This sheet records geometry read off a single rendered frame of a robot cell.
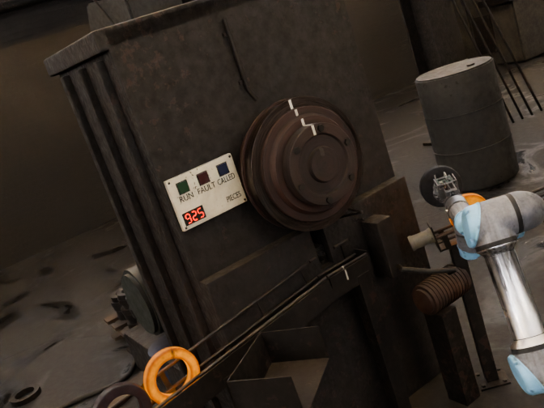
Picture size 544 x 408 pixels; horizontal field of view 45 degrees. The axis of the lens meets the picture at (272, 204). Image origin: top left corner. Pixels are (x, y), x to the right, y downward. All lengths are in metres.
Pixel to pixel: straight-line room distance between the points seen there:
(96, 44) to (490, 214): 1.27
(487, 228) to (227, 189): 0.89
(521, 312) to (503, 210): 0.28
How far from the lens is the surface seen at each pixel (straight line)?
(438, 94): 4.89
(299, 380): 2.02
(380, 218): 2.49
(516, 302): 1.89
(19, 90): 8.14
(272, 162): 2.16
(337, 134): 2.24
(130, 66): 2.16
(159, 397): 2.15
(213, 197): 2.23
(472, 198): 2.53
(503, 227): 1.88
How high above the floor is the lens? 1.60
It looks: 15 degrees down
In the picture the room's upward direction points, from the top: 19 degrees counter-clockwise
